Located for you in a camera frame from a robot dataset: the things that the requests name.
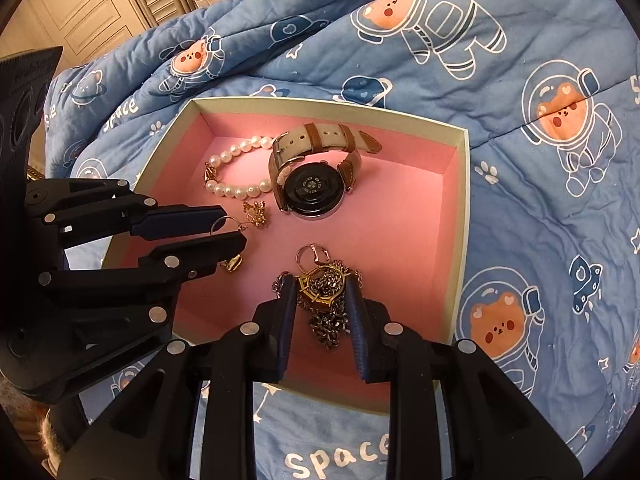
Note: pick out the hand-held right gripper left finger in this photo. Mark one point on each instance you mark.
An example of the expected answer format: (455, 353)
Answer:
(287, 320)

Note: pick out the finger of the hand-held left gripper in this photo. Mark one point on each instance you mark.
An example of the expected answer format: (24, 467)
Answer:
(210, 250)
(175, 221)

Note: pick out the white panelled door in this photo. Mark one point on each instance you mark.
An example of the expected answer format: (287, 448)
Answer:
(75, 15)

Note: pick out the gold ornate earring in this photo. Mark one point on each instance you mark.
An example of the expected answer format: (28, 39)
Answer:
(257, 214)

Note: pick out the pale green pink-lined jewelry box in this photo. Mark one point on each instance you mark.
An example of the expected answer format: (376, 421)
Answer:
(400, 185)

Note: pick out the small gold earring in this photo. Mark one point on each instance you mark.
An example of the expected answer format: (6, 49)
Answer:
(232, 264)

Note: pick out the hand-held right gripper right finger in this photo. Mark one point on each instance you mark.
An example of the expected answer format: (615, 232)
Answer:
(357, 330)

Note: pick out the silver hoop earring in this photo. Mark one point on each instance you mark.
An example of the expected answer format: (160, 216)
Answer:
(213, 227)

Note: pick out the blue astronaut bear quilt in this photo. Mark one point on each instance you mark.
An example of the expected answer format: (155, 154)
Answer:
(500, 110)

